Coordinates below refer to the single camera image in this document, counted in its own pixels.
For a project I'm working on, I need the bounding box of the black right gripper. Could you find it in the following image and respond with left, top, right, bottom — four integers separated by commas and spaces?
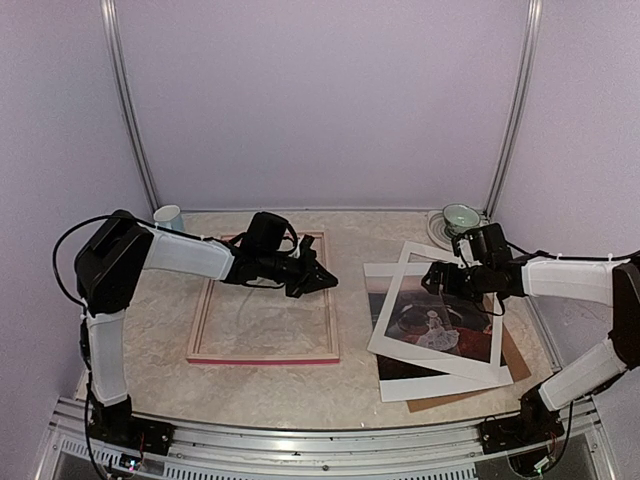
421, 261, 492, 303

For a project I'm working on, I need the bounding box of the aluminium post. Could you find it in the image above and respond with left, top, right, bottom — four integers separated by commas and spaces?
483, 0, 543, 220
100, 0, 160, 212

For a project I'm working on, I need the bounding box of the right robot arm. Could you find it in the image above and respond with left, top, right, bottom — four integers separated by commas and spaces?
421, 255, 639, 444

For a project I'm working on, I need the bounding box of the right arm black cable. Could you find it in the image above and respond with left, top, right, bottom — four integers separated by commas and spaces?
504, 234, 640, 264

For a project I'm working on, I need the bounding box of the pink wooden picture frame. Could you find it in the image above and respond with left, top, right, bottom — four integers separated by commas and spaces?
185, 228, 342, 365

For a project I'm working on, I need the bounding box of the white mat board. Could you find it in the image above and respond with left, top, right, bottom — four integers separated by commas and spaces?
363, 241, 512, 388

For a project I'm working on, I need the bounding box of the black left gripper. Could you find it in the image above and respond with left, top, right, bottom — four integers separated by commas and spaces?
260, 247, 338, 298

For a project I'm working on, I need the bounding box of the aluminium front rail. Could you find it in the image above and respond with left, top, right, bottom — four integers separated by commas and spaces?
33, 398, 621, 479

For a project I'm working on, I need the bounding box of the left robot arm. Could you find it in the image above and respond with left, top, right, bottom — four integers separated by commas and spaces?
74, 210, 338, 445

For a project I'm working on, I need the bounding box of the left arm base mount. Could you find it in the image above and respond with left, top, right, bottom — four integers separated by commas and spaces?
89, 417, 175, 456

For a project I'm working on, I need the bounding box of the white paper cup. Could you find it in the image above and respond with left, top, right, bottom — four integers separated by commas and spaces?
153, 204, 185, 232

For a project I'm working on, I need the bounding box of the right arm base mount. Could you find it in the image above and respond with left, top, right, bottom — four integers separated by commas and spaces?
478, 415, 565, 454

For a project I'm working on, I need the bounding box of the right aluminium post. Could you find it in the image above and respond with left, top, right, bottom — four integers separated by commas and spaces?
483, 0, 543, 220

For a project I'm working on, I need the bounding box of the left aluminium post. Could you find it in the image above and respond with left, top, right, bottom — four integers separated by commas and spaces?
100, 0, 160, 212

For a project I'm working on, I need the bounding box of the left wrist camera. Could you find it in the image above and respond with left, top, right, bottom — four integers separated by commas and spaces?
240, 212, 298, 254

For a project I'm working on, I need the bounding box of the green teacup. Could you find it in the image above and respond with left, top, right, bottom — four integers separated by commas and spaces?
442, 204, 482, 236

